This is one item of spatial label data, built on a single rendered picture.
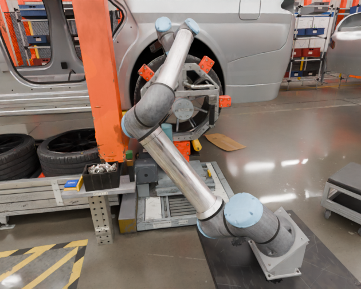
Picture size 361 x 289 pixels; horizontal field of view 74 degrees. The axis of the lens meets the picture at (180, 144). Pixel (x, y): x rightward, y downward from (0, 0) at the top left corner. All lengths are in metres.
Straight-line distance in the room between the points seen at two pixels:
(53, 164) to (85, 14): 1.09
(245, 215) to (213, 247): 0.37
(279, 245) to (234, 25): 1.58
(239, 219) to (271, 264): 0.28
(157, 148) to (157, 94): 0.23
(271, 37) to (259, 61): 0.20
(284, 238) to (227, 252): 0.31
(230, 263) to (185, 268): 0.43
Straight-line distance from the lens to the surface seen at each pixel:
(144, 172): 1.87
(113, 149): 1.63
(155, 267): 1.65
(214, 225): 1.14
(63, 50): 3.91
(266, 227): 1.08
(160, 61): 1.72
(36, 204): 2.09
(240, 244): 1.36
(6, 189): 2.11
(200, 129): 1.77
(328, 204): 2.10
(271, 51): 2.23
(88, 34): 1.51
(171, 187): 1.99
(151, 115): 0.93
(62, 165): 1.99
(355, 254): 1.99
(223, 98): 1.75
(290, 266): 1.25
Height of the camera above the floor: 1.26
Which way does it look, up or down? 23 degrees down
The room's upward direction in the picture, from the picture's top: 2 degrees counter-clockwise
